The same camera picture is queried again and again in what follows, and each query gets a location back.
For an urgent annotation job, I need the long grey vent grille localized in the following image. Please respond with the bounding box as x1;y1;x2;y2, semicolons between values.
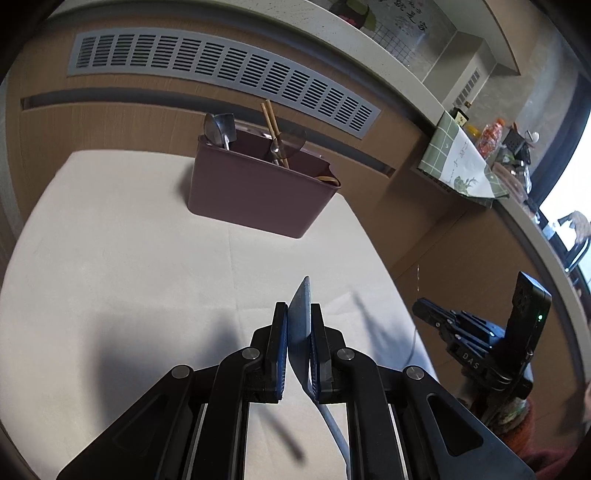
67;32;383;139

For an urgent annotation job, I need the grid-patterned board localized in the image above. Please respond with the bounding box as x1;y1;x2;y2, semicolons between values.
373;0;454;62

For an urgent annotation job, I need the black device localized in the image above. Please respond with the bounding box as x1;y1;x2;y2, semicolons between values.
505;124;533;163

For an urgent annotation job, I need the white printed paper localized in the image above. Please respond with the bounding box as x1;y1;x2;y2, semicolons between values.
442;127;497;200

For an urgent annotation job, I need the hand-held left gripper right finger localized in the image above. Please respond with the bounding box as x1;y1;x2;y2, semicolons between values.
310;303;536;480

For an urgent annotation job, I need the small wall vent grille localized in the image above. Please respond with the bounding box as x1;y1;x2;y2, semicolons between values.
455;67;481;104

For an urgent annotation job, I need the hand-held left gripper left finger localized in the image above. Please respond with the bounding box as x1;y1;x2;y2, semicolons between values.
55;302;289;480

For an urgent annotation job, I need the green checkered cloth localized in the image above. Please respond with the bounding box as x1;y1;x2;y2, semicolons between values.
418;111;509;208

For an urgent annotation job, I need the large flat-handled metal spoon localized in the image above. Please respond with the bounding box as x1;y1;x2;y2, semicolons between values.
271;129;308;161

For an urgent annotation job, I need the person's patterned clothing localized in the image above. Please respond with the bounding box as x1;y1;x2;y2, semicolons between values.
462;392;591;480

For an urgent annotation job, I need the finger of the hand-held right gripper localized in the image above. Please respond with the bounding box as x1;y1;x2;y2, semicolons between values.
412;304;456;343
414;298;463;325

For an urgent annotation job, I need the shovel-shaped metal spoon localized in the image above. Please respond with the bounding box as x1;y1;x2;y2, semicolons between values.
215;113;238;151

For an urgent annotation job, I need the purple utensil container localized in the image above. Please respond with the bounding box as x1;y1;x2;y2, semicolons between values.
187;131;341;239

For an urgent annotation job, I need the orange bottle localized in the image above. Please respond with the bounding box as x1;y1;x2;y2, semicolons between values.
478;119;507;158

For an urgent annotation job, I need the grey metal fork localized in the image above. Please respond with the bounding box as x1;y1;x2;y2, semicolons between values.
287;276;352;480

